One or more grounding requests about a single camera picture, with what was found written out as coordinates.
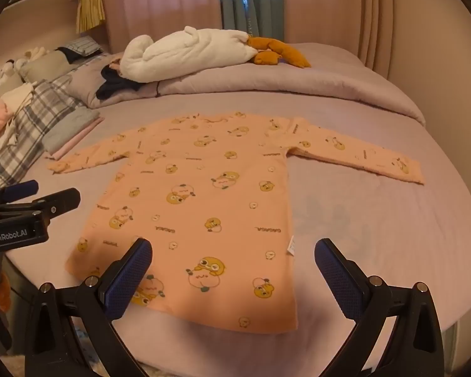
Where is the pink bed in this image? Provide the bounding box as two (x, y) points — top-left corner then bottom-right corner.
(2, 41), (471, 366)

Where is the pink curtain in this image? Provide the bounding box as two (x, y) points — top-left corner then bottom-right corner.
(98, 0), (222, 53)
(283, 0), (393, 71)

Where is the folded grey garment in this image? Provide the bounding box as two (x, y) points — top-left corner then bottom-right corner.
(43, 108), (100, 152)

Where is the grey pillow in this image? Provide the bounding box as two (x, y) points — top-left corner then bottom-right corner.
(19, 49), (79, 83)

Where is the orange cartoon print shirt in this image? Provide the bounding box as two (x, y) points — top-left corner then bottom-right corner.
(47, 111), (425, 330)

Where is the blue striped pillow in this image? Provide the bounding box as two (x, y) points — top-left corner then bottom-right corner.
(57, 36), (103, 57)

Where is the grey plaid cloth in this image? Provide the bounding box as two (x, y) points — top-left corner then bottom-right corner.
(0, 74), (85, 193)

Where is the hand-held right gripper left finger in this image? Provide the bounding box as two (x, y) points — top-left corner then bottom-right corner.
(24, 238), (154, 377)

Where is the yellow fringed cloth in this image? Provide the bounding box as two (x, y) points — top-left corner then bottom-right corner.
(76, 0), (106, 34)

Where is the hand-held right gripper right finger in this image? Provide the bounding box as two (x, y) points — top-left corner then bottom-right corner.
(314, 238), (444, 377)

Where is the white plush goose toy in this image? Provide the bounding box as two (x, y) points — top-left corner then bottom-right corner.
(120, 26), (311, 83)

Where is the cream garment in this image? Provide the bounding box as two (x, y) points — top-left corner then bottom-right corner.
(0, 82), (36, 114)

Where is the teal curtain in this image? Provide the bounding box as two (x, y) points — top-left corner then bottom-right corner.
(219, 0), (285, 42)

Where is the small plush toy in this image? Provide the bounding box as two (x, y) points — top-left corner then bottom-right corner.
(0, 59), (18, 87)

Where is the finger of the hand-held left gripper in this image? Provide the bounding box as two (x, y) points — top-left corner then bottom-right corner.
(0, 180), (39, 210)
(0, 188), (81, 225)

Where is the dark navy garment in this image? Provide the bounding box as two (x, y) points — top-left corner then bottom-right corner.
(95, 65), (146, 100)

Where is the pink duvet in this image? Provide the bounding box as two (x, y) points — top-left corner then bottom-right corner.
(68, 41), (426, 126)

